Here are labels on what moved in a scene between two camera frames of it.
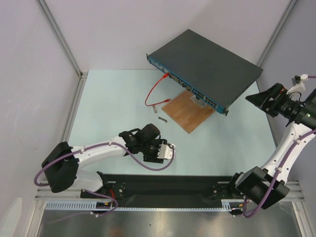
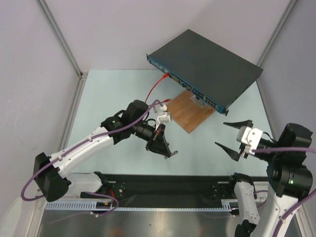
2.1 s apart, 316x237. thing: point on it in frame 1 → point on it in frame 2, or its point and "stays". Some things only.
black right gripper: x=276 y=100 → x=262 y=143
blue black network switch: x=210 y=72 stays
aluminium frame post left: x=82 y=75 stays
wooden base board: x=186 y=112 stays
